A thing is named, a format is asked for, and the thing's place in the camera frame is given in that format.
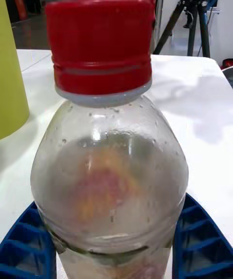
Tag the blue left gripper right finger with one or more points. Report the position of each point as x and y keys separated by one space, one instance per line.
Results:
x=206 y=247

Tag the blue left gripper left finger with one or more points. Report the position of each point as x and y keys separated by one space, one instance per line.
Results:
x=23 y=254

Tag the clear bottle with red cap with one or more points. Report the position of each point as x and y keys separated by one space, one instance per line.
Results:
x=106 y=162

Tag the black tripod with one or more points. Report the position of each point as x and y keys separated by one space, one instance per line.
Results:
x=194 y=23

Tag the yellow-green plastic bin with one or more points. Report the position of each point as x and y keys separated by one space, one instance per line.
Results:
x=11 y=77

